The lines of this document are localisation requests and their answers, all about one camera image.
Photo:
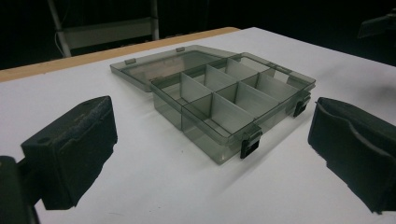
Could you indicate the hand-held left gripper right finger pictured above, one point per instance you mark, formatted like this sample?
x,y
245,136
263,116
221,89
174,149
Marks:
x,y
358,146

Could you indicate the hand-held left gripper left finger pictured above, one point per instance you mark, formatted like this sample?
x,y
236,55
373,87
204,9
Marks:
x,y
71,146

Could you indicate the clear grey plastic compartment box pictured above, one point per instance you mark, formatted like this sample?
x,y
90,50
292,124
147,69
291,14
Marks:
x,y
218,99

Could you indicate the metal stand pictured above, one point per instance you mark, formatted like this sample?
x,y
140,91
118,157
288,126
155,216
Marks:
x,y
106,29

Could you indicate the dark device on stand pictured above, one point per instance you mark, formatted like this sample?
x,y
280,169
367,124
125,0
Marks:
x,y
378,25

